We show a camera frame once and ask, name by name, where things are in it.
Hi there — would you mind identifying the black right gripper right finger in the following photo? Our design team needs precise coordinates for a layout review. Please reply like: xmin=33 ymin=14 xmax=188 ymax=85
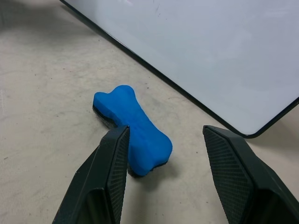
xmin=202 ymin=125 xmax=299 ymax=224

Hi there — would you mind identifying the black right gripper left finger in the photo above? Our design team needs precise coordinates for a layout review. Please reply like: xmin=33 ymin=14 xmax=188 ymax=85
xmin=51 ymin=125 xmax=130 ymax=224

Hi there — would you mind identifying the blue bone-shaped eraser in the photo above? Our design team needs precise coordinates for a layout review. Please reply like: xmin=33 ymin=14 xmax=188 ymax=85
xmin=92 ymin=84 xmax=173 ymax=177

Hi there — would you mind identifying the black-framed whiteboard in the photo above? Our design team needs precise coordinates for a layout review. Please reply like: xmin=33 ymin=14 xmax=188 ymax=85
xmin=59 ymin=0 xmax=299 ymax=139

